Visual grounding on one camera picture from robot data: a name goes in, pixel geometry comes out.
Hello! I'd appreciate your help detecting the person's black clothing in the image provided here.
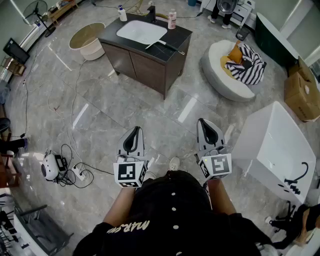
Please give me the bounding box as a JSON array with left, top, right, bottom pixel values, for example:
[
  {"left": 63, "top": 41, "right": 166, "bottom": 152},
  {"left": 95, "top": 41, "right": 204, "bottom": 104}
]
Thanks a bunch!
[{"left": 72, "top": 169, "right": 273, "bottom": 256}]

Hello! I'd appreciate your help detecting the white round device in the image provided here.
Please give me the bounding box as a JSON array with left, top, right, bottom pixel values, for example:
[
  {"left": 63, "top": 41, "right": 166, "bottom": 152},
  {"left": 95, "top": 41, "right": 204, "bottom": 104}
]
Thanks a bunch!
[{"left": 41, "top": 152, "right": 60, "bottom": 181}]

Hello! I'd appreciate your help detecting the white drawer cabinet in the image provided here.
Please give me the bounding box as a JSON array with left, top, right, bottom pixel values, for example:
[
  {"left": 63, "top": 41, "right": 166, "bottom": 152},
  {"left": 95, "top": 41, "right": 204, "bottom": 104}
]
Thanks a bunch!
[{"left": 199, "top": 0, "right": 256, "bottom": 28}]

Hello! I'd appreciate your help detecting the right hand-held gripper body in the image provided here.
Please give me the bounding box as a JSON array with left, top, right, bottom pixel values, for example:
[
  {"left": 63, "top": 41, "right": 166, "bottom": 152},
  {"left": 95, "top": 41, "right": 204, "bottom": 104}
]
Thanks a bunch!
[{"left": 194, "top": 144, "right": 232, "bottom": 181}]

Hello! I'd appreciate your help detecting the white cable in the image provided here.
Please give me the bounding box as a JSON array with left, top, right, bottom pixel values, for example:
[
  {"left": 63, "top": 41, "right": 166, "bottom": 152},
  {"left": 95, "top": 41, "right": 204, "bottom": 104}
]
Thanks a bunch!
[{"left": 69, "top": 58, "right": 88, "bottom": 171}]

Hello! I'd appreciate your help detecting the dark wooden vanity cabinet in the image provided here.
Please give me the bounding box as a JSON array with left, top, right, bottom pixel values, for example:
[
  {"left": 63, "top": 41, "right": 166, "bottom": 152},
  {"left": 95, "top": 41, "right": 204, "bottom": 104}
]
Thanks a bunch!
[{"left": 97, "top": 12, "right": 193, "bottom": 100}]

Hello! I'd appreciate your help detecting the cardboard box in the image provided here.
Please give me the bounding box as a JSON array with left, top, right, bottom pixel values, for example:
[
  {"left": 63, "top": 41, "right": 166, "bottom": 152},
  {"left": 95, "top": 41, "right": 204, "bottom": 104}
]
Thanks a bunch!
[{"left": 284, "top": 56, "right": 320, "bottom": 123}]

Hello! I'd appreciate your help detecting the black mesh bin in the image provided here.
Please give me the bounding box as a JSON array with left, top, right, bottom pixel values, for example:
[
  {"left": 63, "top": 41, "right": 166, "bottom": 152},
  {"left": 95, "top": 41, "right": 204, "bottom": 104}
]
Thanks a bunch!
[{"left": 235, "top": 25, "right": 251, "bottom": 42}]

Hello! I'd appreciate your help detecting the white squeegee with black handle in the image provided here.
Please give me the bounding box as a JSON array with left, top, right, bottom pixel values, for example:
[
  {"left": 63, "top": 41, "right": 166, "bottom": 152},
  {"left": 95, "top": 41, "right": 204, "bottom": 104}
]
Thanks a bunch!
[{"left": 145, "top": 39, "right": 186, "bottom": 55}]

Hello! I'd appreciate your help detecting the black monitor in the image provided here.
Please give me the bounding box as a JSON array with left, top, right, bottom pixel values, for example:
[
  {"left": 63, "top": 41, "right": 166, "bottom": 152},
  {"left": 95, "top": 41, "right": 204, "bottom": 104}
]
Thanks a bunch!
[{"left": 2, "top": 37, "right": 31, "bottom": 65}]

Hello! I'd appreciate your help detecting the black and white striped blanket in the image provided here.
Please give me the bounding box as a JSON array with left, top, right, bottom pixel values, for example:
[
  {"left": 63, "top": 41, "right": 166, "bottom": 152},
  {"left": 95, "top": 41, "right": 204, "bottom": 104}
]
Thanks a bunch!
[{"left": 224, "top": 43, "right": 267, "bottom": 85}]

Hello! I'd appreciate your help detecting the black cable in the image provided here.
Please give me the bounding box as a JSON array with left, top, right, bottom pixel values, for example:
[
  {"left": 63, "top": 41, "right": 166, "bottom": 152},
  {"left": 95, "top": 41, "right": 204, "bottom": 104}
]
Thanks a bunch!
[{"left": 53, "top": 143, "right": 115, "bottom": 189}]

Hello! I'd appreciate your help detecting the person's right white shoe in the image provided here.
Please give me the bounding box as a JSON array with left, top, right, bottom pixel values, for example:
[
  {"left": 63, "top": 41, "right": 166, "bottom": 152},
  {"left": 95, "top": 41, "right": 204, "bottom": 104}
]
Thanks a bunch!
[{"left": 169, "top": 156, "right": 181, "bottom": 172}]

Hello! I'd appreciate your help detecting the black standing fan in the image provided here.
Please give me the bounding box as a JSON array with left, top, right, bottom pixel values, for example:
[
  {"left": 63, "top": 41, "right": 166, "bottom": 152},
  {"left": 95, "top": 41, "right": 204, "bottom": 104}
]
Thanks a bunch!
[{"left": 22, "top": 0, "right": 57, "bottom": 38}]

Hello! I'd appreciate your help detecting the dark green bathtub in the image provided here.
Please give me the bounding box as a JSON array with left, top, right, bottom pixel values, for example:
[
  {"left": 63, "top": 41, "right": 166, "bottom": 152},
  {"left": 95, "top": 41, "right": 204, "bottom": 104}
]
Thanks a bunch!
[{"left": 254, "top": 12, "right": 300, "bottom": 68}]

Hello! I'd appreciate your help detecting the small black box device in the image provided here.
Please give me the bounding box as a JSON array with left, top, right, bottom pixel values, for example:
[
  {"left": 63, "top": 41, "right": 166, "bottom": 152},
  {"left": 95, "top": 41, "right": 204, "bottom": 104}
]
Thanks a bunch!
[{"left": 54, "top": 154, "right": 68, "bottom": 172}]

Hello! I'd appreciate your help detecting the orange cushion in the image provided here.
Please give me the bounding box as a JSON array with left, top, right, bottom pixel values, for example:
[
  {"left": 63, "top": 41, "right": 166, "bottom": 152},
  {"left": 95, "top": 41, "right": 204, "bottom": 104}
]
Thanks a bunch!
[{"left": 219, "top": 41, "right": 244, "bottom": 76}]

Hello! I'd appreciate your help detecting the white sink basin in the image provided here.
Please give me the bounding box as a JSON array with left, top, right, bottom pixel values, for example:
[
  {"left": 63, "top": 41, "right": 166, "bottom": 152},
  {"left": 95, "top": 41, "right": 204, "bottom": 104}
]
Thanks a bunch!
[{"left": 116, "top": 19, "right": 168, "bottom": 46}]

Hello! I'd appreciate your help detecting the person's left forearm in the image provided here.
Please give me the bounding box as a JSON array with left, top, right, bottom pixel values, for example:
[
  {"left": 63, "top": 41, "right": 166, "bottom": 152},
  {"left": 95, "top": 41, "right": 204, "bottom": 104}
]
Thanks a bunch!
[{"left": 102, "top": 186, "right": 137, "bottom": 225}]

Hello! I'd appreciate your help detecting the white bathtub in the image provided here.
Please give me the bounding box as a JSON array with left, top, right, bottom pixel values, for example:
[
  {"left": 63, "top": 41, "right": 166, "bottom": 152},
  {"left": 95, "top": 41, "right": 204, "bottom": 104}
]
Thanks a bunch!
[{"left": 231, "top": 101, "right": 317, "bottom": 206}]

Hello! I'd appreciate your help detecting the person's right forearm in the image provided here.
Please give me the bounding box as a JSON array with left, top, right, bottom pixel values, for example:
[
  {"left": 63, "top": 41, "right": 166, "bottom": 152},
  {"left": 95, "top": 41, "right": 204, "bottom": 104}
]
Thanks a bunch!
[{"left": 206, "top": 178, "right": 237, "bottom": 215}]

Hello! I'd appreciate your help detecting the white pump bottle blue top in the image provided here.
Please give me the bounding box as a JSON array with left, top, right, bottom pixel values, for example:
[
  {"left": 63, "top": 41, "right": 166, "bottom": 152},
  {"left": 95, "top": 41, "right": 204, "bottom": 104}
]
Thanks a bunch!
[{"left": 117, "top": 4, "right": 128, "bottom": 22}]

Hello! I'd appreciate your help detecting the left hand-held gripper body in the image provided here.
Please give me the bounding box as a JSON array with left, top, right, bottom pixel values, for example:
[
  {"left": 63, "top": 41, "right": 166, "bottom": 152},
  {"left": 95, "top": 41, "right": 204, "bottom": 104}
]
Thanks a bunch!
[{"left": 113, "top": 153, "right": 151, "bottom": 189}]

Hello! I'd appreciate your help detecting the pink bottle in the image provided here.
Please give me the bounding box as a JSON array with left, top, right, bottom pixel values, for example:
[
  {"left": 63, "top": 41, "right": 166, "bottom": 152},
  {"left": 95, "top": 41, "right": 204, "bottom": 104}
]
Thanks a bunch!
[{"left": 167, "top": 8, "right": 177, "bottom": 30}]

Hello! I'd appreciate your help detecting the white round lounge seat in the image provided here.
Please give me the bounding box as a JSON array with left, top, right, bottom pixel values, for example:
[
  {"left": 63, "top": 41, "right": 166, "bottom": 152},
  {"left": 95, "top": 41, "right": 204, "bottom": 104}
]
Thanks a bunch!
[{"left": 200, "top": 39, "right": 261, "bottom": 102}]

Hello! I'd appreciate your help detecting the brown wooden chair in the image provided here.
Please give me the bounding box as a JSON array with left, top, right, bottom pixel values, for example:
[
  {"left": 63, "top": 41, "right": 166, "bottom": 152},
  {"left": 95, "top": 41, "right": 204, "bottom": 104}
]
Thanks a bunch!
[{"left": 0, "top": 152, "right": 21, "bottom": 188}]

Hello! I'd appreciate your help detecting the wooden bench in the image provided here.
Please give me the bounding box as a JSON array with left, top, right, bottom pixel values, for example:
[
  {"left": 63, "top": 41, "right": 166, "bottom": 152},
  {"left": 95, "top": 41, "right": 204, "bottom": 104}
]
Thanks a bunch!
[{"left": 47, "top": 0, "right": 78, "bottom": 25}]

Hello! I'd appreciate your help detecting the white power strip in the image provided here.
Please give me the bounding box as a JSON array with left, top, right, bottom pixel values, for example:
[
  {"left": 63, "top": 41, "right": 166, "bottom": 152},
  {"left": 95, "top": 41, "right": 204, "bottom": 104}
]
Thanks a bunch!
[{"left": 71, "top": 164, "right": 87, "bottom": 181}]

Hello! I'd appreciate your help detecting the round beige tub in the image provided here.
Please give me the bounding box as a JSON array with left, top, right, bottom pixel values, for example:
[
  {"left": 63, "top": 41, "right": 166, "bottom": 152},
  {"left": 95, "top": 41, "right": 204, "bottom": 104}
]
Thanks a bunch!
[{"left": 68, "top": 22, "right": 106, "bottom": 61}]

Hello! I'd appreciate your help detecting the grey metal rack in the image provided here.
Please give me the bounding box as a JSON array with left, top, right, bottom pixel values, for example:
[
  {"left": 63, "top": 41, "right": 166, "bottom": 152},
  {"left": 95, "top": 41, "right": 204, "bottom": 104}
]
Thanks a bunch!
[{"left": 0, "top": 194, "right": 75, "bottom": 256}]

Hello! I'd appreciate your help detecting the black bathtub faucet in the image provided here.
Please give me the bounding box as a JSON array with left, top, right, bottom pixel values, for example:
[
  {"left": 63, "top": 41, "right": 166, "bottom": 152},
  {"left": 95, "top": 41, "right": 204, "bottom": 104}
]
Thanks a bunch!
[{"left": 284, "top": 161, "right": 310, "bottom": 195}]

